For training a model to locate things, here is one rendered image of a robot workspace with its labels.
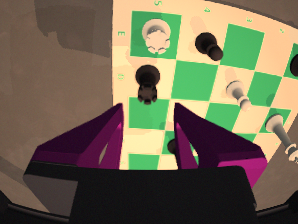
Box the white pawn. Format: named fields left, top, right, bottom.
left=226, top=80, right=252, bottom=111

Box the green and cream chessboard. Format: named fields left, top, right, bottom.
left=112, top=0, right=298, bottom=170

